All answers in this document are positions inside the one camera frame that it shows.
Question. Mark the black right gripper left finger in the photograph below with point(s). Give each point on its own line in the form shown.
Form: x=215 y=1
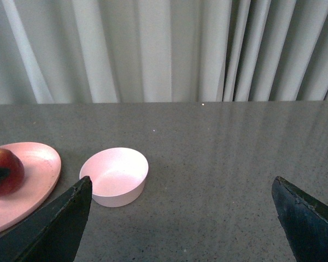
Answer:
x=54 y=232

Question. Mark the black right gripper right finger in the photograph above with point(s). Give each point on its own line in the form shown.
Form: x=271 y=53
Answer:
x=304 y=220

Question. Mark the red apple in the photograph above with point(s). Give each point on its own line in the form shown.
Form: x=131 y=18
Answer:
x=17 y=172

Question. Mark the pink bowl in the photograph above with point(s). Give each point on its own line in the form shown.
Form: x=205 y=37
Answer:
x=118 y=176

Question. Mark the pink plate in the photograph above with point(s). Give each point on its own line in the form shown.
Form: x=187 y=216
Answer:
x=42 y=165

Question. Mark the white curtain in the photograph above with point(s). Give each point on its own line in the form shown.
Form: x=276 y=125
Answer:
x=162 y=51

